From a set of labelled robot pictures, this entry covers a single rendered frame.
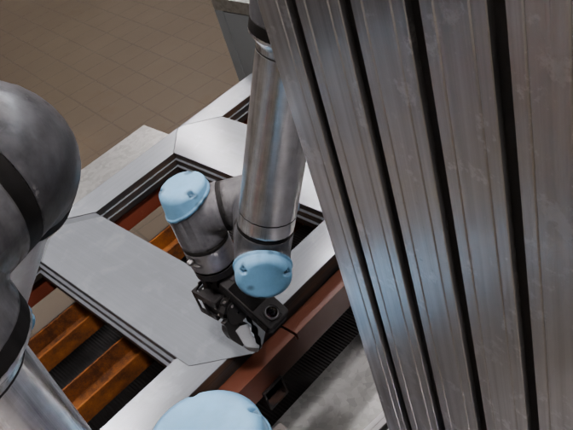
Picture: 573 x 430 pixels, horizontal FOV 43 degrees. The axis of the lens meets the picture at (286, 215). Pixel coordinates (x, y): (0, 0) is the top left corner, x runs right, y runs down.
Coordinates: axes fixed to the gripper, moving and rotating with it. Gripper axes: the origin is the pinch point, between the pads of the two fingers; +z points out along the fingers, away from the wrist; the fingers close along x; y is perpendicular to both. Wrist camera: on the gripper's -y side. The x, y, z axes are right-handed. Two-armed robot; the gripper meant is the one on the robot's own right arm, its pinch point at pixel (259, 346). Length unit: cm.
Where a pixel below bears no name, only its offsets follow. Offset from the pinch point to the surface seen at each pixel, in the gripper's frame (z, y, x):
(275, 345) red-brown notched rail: 9.3, 4.9, -5.9
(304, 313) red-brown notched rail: 9.2, 5.1, -14.8
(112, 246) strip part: 6, 57, -7
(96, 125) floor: 92, 272, -111
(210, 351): 5.5, 12.2, 3.2
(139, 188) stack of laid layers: 7, 71, -26
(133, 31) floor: 92, 351, -201
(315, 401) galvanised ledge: 23.9, 0.0, -6.3
